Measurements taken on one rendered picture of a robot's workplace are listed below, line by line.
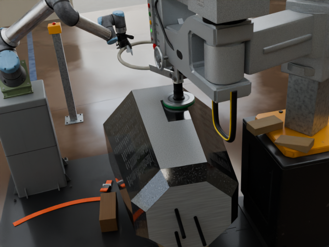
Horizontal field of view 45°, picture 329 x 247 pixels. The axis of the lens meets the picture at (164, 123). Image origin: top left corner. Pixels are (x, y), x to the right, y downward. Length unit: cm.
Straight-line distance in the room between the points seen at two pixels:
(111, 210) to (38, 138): 82
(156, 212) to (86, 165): 169
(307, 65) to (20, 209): 238
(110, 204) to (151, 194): 99
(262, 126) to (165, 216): 82
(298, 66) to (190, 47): 62
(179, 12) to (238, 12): 75
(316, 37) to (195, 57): 63
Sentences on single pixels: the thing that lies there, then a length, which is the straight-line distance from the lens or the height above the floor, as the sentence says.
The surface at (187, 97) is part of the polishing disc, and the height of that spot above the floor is 90.
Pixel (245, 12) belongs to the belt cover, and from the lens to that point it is 172.
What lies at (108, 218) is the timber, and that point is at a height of 13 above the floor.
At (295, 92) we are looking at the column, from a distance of 244.
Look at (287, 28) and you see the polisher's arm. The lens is 205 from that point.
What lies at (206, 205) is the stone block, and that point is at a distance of 214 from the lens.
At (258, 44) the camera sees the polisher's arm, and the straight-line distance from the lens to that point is 193.
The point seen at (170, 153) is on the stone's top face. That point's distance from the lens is 215.
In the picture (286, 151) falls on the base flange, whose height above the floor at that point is 77.
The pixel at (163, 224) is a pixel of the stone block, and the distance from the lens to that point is 216.
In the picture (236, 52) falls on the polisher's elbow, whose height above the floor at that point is 145.
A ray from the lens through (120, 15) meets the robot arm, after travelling 322.
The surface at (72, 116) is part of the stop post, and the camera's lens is 449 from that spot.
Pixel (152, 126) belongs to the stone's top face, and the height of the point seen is 87.
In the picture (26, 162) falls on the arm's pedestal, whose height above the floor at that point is 33.
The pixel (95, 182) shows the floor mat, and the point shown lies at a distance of 346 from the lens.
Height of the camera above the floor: 206
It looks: 29 degrees down
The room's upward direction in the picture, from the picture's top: 5 degrees counter-clockwise
